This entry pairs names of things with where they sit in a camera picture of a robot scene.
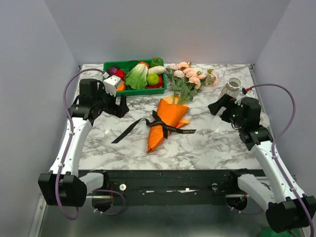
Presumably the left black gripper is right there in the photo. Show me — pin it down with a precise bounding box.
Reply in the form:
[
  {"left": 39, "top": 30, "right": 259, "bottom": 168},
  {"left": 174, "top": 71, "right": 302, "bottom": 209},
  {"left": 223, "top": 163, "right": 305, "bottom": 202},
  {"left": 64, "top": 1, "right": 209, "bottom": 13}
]
[{"left": 94, "top": 84, "right": 130, "bottom": 118}]

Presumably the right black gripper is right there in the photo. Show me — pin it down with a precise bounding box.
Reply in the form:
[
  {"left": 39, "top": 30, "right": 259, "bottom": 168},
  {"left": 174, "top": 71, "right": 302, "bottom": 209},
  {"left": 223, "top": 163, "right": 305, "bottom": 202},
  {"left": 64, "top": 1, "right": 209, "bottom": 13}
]
[{"left": 208, "top": 93, "right": 245, "bottom": 128}]

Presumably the pink flower stem two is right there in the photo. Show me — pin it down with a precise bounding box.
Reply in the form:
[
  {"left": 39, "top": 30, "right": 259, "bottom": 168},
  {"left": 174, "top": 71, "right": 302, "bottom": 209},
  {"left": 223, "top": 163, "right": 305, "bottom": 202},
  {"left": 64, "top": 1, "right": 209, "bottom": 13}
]
[{"left": 184, "top": 68, "right": 202, "bottom": 103}]

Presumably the orange wrapping paper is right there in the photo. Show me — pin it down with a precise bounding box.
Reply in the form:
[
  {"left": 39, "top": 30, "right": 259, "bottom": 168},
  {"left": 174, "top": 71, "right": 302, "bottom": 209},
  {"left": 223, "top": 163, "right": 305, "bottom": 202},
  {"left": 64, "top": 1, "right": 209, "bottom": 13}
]
[{"left": 147, "top": 95, "right": 191, "bottom": 153}]

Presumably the black printed ribbon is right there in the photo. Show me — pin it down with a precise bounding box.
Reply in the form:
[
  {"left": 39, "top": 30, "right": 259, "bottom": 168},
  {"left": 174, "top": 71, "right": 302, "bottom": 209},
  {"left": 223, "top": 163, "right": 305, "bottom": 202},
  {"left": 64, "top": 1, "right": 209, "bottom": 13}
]
[{"left": 112, "top": 111, "right": 196, "bottom": 144}]

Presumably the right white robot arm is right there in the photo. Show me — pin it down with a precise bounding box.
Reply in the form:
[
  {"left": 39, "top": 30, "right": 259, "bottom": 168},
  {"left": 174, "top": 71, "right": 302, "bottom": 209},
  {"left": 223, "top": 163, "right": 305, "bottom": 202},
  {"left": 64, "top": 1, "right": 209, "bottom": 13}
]
[{"left": 208, "top": 94, "right": 316, "bottom": 233}]

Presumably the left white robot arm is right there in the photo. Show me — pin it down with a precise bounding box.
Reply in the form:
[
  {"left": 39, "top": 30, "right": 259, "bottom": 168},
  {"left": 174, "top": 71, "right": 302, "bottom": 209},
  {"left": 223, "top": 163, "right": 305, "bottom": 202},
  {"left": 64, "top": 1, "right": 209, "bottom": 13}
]
[{"left": 38, "top": 76, "right": 129, "bottom": 207}]

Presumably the white ribbed vase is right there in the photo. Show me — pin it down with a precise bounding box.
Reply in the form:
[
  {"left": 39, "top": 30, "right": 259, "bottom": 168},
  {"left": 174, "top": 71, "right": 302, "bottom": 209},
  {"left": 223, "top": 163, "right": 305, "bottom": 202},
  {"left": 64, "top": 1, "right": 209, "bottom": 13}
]
[{"left": 219, "top": 78, "right": 242, "bottom": 99}]

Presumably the orange carrot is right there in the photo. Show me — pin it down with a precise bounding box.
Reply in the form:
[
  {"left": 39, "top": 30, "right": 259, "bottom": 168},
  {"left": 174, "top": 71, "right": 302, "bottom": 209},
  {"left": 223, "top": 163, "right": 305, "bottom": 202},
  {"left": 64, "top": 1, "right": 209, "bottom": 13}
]
[{"left": 117, "top": 82, "right": 126, "bottom": 91}]

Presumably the red tomato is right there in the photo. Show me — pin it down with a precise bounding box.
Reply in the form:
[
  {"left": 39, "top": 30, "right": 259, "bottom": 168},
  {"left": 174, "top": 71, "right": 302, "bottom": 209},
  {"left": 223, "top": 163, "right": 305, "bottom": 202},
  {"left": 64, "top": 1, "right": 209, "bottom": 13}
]
[{"left": 114, "top": 70, "right": 126, "bottom": 81}]

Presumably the purple onion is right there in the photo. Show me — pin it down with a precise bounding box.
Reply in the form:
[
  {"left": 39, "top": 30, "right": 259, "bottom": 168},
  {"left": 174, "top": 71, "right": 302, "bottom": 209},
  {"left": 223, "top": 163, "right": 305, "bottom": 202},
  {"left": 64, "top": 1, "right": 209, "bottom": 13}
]
[{"left": 107, "top": 66, "right": 120, "bottom": 76}]

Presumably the green cabbage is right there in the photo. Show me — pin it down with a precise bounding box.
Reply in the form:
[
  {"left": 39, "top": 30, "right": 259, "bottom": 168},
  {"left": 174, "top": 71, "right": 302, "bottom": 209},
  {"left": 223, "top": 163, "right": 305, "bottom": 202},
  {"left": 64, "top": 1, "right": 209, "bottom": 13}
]
[{"left": 125, "top": 64, "right": 148, "bottom": 90}]

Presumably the pink flower stem three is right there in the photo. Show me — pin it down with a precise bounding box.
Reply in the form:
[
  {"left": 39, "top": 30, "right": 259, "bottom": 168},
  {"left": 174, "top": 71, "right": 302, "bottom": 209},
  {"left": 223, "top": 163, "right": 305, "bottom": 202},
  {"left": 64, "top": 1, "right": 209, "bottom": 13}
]
[{"left": 169, "top": 63, "right": 193, "bottom": 105}]

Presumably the green lime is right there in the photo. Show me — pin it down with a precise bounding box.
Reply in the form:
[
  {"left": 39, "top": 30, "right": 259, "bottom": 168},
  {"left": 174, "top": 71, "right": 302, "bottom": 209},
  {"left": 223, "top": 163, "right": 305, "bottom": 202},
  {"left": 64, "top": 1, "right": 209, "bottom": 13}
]
[{"left": 147, "top": 74, "right": 160, "bottom": 86}]

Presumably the orange fruit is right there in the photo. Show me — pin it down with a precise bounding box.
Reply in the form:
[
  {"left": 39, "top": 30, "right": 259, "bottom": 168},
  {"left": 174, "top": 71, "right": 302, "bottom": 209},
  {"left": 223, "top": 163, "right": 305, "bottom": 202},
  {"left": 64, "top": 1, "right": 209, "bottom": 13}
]
[{"left": 138, "top": 61, "right": 150, "bottom": 69}]

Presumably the red chili pepper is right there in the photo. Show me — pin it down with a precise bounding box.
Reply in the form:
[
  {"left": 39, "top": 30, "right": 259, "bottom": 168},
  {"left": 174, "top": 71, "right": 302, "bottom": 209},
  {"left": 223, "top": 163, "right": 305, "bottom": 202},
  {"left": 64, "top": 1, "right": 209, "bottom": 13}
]
[{"left": 146, "top": 74, "right": 163, "bottom": 89}]

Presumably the pink flower stem four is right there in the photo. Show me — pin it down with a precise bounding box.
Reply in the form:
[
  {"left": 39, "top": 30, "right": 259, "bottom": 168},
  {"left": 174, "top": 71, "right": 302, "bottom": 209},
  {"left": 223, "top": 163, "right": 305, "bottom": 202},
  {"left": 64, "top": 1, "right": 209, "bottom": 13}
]
[{"left": 165, "top": 63, "right": 185, "bottom": 96}]

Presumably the white radish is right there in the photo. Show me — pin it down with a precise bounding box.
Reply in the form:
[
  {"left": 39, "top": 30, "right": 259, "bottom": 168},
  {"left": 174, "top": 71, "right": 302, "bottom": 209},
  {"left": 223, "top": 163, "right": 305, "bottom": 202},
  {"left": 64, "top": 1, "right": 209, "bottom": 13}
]
[{"left": 148, "top": 66, "right": 166, "bottom": 75}]

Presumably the green bell pepper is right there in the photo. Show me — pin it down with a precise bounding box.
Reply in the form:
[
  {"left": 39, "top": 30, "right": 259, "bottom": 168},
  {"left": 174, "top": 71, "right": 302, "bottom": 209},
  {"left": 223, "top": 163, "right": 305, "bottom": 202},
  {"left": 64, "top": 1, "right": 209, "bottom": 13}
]
[{"left": 150, "top": 57, "right": 164, "bottom": 68}]

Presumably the green object bottom corner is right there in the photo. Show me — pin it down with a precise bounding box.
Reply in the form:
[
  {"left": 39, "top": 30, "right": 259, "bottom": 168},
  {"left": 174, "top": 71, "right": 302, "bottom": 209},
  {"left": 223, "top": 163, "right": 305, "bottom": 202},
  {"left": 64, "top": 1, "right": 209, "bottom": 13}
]
[{"left": 258, "top": 227, "right": 299, "bottom": 237}]

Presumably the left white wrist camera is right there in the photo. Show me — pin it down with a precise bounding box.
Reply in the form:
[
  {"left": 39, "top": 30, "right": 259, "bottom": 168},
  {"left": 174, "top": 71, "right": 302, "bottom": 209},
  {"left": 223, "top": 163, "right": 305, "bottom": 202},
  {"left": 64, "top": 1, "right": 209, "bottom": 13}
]
[{"left": 103, "top": 76, "right": 122, "bottom": 89}]

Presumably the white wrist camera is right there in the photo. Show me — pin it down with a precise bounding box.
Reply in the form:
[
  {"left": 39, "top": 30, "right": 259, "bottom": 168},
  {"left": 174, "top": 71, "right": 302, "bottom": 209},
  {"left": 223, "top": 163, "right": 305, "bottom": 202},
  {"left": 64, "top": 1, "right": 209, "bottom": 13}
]
[
  {"left": 235, "top": 88, "right": 257, "bottom": 105},
  {"left": 103, "top": 76, "right": 122, "bottom": 89}
]

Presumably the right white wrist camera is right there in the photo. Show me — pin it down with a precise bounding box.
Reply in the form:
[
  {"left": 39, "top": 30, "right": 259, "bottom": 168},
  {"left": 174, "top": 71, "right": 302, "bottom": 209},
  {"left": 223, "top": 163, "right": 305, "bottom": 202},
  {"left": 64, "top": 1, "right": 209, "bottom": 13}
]
[{"left": 235, "top": 88, "right": 257, "bottom": 105}]

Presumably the black base frame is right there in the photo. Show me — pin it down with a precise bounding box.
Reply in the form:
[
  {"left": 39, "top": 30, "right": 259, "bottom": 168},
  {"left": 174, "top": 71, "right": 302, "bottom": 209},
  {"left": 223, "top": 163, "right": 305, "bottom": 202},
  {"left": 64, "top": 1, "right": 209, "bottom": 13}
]
[{"left": 78, "top": 168, "right": 262, "bottom": 206}]

